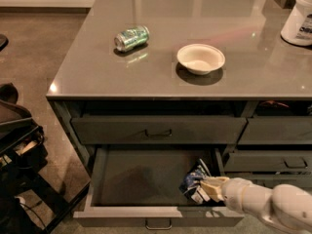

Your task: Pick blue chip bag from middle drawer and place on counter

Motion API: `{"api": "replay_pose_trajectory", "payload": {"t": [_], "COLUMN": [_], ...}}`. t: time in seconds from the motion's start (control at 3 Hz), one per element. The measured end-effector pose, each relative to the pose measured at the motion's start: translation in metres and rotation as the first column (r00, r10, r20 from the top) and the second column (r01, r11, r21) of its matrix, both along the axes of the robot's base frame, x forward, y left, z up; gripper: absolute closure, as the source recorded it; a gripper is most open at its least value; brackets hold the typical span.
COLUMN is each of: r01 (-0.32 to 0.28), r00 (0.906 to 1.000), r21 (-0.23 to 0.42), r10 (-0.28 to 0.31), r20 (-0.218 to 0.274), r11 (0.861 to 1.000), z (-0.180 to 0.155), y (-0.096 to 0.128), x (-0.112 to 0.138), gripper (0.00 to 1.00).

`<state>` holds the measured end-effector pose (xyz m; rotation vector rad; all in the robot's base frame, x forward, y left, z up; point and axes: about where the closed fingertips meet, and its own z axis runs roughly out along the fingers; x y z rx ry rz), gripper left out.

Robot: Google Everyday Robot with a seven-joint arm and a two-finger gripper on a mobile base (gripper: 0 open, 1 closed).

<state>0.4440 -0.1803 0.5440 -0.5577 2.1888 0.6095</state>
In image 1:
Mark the white plastic canister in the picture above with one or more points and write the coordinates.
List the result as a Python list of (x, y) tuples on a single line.
[(298, 27)]

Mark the dark cart with clutter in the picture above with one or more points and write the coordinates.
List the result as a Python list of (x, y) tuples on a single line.
[(22, 157)]

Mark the white paper bowl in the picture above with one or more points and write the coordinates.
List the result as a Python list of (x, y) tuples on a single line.
[(200, 59)]

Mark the closed top drawer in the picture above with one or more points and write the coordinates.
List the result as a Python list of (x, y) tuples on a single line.
[(158, 129)]

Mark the grey counter cabinet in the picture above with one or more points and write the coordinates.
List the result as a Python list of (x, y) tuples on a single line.
[(190, 72)]

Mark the green soda can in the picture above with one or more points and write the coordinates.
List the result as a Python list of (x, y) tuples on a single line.
[(131, 38)]

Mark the blue chip bag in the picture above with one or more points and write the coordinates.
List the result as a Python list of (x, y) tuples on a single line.
[(191, 186)]

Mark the open middle drawer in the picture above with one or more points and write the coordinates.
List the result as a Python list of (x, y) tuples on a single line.
[(138, 186)]

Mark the right middle drawer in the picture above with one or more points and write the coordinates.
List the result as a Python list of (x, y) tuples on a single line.
[(268, 161)]

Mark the right top drawer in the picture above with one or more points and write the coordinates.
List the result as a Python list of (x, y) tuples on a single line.
[(278, 130)]

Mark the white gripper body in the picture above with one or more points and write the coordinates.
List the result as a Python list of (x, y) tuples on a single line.
[(233, 191)]

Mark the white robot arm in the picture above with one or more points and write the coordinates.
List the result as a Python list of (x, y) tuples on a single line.
[(286, 208)]

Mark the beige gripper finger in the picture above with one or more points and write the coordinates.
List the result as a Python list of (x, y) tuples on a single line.
[(216, 179), (213, 190)]

